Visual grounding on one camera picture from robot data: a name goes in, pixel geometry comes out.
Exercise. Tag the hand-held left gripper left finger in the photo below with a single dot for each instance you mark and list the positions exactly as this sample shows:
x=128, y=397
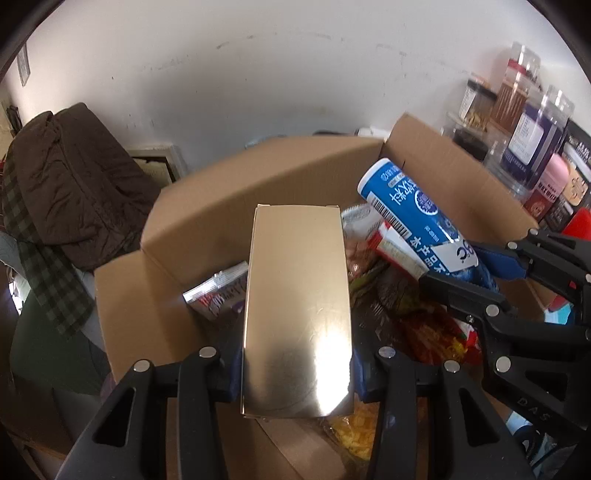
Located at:
x=221, y=369

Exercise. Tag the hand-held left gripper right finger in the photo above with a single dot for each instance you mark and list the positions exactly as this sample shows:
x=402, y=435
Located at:
x=364, y=383

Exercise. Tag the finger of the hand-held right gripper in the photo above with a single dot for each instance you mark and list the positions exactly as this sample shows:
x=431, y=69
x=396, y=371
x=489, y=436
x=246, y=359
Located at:
x=461, y=300
x=503, y=263

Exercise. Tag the clear waffle packet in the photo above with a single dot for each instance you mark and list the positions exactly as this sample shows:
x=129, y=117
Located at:
x=355, y=434

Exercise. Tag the gold box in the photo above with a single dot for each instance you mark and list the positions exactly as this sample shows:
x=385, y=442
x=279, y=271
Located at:
x=295, y=300

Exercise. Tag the blue white drink bottle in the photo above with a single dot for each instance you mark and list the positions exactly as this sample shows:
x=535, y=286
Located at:
x=415, y=203

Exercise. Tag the brown cardboard box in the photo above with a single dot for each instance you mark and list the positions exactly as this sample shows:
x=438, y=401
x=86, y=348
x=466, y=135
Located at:
x=277, y=170

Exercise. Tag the dark snack packet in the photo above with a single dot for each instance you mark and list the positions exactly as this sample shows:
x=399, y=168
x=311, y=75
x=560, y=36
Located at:
x=397, y=290

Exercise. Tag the purple silver snack packet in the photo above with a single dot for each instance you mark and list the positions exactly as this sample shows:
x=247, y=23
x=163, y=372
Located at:
x=214, y=297

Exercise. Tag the red white snack packet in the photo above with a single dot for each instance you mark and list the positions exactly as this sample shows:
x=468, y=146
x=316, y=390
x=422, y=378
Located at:
x=397, y=249

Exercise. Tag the red cap bottle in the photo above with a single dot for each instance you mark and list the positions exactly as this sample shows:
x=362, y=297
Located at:
x=579, y=226

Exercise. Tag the pink bottle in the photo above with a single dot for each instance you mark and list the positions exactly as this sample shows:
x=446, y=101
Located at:
x=549, y=180

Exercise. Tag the green snack packet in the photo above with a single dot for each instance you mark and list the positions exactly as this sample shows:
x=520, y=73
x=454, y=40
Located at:
x=364, y=279

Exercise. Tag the clear peanut snack packet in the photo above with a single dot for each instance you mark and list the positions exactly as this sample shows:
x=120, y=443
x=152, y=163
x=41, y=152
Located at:
x=360, y=244

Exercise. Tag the black lid spice jar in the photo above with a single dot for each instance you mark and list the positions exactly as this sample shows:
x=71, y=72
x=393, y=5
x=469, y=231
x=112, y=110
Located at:
x=468, y=141

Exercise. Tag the purple label jar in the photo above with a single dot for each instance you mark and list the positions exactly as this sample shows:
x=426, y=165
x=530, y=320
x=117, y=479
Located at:
x=531, y=138

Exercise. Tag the black printed box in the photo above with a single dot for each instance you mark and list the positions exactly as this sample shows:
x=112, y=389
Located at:
x=579, y=152

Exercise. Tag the clear jar of nuts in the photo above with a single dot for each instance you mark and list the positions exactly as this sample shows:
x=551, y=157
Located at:
x=475, y=108

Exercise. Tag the clear jar brown sticks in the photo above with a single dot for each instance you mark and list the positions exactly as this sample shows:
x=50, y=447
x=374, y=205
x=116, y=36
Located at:
x=510, y=104

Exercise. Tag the dark green cushion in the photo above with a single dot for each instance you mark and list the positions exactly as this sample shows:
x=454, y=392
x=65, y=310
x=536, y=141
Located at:
x=46, y=355

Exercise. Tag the white papers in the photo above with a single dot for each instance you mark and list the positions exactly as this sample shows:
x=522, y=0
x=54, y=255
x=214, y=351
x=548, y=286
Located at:
x=369, y=132

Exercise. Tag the tall jar red label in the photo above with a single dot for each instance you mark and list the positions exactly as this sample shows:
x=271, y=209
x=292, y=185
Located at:
x=519, y=69

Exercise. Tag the green plaid cloth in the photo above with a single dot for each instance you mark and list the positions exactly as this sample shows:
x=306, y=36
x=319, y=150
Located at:
x=41, y=277

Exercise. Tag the brown quilted jacket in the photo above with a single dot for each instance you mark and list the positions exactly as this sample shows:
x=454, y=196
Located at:
x=83, y=184

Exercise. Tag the blue cloth item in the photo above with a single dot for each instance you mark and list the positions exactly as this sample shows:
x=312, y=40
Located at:
x=258, y=141

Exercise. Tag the leaning picture frame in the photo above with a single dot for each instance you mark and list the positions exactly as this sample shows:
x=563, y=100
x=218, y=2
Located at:
x=171, y=157

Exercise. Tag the framed wall picture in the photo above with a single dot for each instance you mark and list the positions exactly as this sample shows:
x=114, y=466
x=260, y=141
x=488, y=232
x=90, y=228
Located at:
x=24, y=67

